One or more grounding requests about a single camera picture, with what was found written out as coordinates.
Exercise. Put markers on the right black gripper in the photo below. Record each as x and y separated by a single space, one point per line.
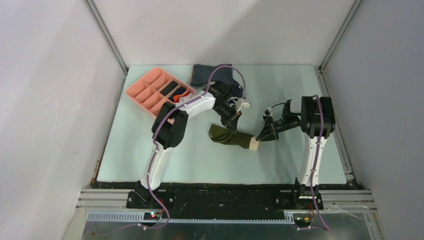
269 131

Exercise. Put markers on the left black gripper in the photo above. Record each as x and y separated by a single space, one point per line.
232 125

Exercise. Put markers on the olive green underwear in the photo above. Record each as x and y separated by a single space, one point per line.
224 136

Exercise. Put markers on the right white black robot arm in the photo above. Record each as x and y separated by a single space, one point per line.
315 116

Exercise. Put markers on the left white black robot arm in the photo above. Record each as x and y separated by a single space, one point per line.
171 122

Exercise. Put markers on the navy blue underwear white trim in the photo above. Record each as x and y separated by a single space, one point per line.
229 91

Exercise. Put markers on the grey striped folded underwear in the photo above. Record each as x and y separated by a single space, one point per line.
201 73

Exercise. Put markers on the red white rolled garment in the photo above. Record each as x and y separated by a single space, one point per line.
182 98

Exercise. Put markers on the navy rolled garment in tray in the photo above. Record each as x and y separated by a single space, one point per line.
177 94

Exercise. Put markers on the black rolled garment in tray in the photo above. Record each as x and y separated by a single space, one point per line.
169 87

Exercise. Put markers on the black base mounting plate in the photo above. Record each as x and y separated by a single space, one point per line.
220 201

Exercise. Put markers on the pink divided organizer tray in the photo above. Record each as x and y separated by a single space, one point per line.
145 92

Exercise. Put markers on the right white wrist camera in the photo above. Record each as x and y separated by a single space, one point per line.
268 112

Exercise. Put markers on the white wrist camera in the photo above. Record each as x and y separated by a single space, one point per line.
242 103
268 112

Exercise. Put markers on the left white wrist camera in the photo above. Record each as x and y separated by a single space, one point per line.
242 103

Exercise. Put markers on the grey slotted cable duct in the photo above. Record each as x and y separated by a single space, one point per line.
139 217

